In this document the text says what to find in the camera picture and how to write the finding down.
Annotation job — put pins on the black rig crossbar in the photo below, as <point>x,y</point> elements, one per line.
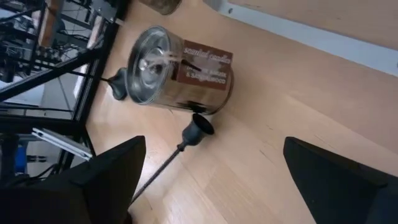
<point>37,124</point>

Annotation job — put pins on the silver candle tin brown label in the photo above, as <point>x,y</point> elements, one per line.
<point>192,77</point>

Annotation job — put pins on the silver metal bracket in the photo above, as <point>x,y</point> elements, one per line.
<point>62,143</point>

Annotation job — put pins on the black aluminium rail frame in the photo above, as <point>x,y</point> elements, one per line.
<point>93,77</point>

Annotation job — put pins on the black frame strut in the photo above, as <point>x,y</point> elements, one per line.
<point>46,76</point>

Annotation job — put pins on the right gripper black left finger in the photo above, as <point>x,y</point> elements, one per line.
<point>77,189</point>

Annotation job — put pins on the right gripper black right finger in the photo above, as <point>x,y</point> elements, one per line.
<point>342,183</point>

